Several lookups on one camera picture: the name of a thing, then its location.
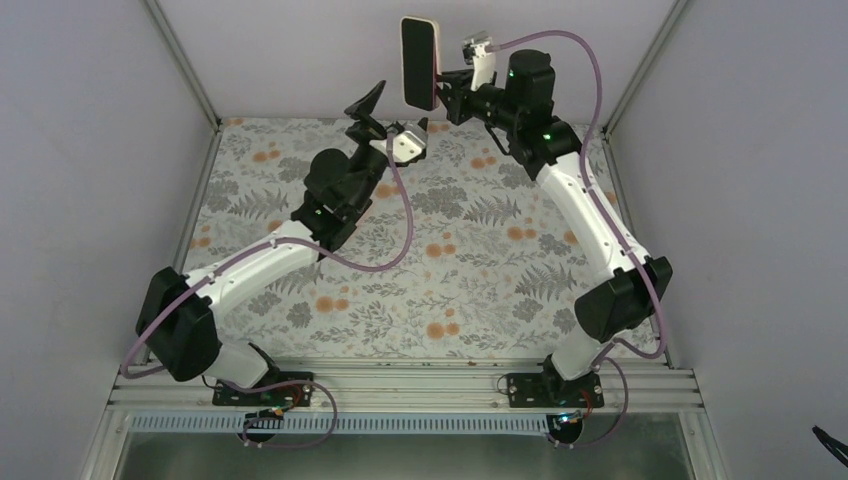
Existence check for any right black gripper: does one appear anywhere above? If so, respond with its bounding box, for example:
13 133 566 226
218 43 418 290
430 68 523 133

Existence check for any phone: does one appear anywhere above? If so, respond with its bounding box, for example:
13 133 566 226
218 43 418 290
400 16 440 111

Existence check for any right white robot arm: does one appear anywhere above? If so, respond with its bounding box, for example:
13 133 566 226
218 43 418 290
437 47 672 407

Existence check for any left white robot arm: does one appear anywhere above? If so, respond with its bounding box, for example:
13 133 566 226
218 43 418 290
121 81 411 405

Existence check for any floral patterned table mat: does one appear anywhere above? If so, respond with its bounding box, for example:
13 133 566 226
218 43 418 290
178 117 664 362

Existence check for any black object at corner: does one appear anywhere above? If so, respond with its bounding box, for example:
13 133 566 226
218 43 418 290
811 425 848 467

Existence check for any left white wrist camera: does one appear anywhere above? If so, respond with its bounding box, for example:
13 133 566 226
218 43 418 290
369 117 429 167

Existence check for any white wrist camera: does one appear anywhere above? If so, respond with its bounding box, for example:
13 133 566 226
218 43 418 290
369 117 429 167
462 31 496 92

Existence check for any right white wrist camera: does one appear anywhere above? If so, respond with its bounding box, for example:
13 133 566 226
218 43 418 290
462 31 496 92

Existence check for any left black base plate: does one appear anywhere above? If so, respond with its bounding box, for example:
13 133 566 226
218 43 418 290
212 371 314 409

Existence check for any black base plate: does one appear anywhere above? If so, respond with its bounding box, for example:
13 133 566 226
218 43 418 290
212 371 314 409
506 373 605 409

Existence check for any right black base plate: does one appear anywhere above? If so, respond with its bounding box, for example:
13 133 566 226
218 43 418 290
506 373 605 409

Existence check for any aluminium rail frame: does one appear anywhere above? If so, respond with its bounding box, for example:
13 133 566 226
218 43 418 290
82 358 726 479

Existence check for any slotted white cable duct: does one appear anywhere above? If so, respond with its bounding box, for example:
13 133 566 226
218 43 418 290
128 412 548 436

